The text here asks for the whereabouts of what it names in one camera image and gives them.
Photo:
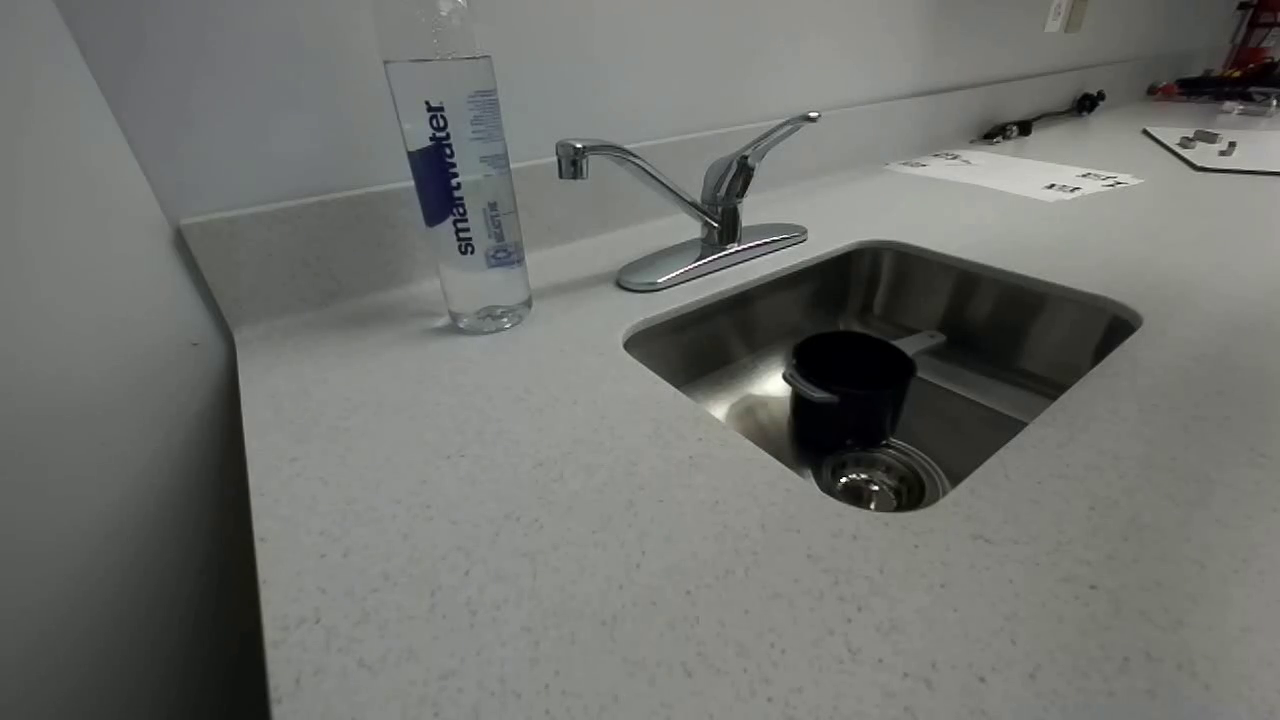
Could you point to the white printed paper sheet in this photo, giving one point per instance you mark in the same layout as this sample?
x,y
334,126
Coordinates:
x,y
1014,173

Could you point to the small grey metal parts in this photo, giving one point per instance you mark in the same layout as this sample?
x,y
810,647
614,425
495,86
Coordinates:
x,y
1203,137

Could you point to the clear smartwater plastic bottle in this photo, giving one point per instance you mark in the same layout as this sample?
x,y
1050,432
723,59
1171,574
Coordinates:
x,y
462,173

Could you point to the white wall outlet plate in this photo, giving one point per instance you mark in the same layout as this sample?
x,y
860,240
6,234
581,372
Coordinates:
x,y
1064,14

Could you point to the grey countertop backsplash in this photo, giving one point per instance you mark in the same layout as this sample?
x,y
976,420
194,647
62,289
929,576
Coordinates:
x,y
334,240

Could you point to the chrome sink faucet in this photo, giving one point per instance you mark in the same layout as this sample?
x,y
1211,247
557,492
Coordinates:
x,y
641,167

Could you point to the metal sink drain strainer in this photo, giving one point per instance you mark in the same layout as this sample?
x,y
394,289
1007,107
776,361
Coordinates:
x,y
880,482

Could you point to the stainless steel sink basin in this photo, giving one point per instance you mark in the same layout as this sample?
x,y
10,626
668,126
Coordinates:
x,y
1023,322

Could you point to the red and black equipment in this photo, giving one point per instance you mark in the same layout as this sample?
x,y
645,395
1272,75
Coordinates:
x,y
1252,63

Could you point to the white board with dark edge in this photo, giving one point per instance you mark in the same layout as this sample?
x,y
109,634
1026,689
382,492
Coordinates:
x,y
1246,148

